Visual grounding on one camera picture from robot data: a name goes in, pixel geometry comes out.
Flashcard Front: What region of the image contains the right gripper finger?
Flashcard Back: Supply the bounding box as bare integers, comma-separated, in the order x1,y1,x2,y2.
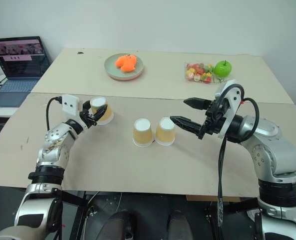
170,115,204,137
183,97,211,111

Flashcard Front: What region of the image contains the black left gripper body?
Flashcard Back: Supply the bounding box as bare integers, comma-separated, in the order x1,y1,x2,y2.
79,109,100,129

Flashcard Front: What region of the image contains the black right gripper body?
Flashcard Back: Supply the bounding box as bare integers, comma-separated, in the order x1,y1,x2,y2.
198,98,228,140

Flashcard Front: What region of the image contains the brown paper cup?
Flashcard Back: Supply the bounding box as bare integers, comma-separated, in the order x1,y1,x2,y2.
132,117,155,148
90,96,115,126
154,116,176,147

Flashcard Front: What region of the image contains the clear bag of candies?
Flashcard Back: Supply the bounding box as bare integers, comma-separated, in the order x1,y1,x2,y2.
184,62,223,85

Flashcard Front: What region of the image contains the green apple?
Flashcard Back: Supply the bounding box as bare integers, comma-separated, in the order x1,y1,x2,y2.
213,59,233,79

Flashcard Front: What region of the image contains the green plate with pink rim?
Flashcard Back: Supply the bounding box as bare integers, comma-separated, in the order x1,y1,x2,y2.
103,53,146,81

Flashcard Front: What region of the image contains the orange plush fish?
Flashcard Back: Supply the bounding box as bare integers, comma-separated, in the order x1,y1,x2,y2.
115,54,139,74

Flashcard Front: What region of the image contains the open laptop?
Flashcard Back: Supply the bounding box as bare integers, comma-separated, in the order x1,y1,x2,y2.
0,36,51,108

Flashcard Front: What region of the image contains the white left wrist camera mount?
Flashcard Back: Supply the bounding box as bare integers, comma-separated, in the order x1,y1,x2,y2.
59,93,81,116

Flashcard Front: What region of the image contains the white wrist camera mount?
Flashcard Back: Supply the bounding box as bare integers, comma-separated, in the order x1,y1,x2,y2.
214,79,246,139
59,93,81,116

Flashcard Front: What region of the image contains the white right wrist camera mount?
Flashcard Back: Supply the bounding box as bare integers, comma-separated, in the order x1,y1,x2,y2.
214,79,246,139

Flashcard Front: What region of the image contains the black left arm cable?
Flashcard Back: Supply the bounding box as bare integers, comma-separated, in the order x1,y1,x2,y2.
45,96,64,131

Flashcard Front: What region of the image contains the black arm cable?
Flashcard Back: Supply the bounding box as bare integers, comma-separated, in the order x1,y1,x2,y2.
45,96,64,131
216,96,261,229

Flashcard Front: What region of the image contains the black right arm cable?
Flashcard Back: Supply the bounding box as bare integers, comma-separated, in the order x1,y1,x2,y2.
216,96,261,229

